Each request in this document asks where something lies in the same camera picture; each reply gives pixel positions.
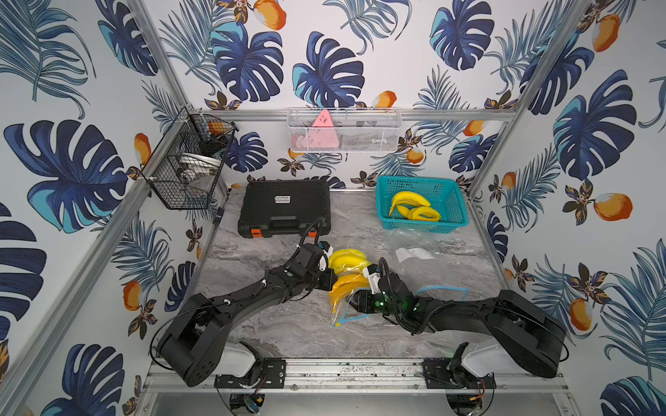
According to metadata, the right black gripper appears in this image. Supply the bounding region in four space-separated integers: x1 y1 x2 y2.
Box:
342 288 402 320

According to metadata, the yellow banana bunch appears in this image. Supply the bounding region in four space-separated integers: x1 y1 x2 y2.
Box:
329 249 371 276
390 191 431 215

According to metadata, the orange-yellow banana pair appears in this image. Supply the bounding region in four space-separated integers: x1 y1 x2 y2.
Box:
330 274 370 315

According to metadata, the clear zip-top bag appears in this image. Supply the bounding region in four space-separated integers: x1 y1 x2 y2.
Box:
329 249 372 328
385 230 469 301

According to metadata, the single yellow banana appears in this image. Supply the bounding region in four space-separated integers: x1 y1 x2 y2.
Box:
408 206 442 222

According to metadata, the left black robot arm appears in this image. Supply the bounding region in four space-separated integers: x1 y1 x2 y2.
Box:
149 217 338 387

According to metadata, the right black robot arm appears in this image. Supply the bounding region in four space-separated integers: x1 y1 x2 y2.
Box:
351 258 566 378

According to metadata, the black plastic tool case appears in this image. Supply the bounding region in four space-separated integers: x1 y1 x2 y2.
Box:
238 180 332 239

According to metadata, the teal plastic basket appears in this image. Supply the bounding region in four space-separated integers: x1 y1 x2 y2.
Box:
376 176 469 234

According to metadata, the pink triangular item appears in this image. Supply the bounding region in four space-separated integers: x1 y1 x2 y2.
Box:
305 109 340 150

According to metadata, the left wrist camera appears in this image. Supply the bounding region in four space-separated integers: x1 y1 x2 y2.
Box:
318 241 334 271

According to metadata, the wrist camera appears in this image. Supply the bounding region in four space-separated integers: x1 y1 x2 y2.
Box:
318 241 334 271
362 263 381 295

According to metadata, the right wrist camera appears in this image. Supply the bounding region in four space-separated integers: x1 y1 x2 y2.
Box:
362 263 381 295

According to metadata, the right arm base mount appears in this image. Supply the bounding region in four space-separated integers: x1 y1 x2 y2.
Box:
421 343 497 390

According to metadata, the aluminium front rail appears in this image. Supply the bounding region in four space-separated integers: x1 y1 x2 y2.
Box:
144 359 569 395

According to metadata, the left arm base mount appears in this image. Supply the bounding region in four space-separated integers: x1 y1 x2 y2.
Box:
213 343 287 390

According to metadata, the white wire wall basket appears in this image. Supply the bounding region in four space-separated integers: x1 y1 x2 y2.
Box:
286 107 402 153

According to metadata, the black wire basket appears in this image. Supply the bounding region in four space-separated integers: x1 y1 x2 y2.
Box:
140 107 239 211

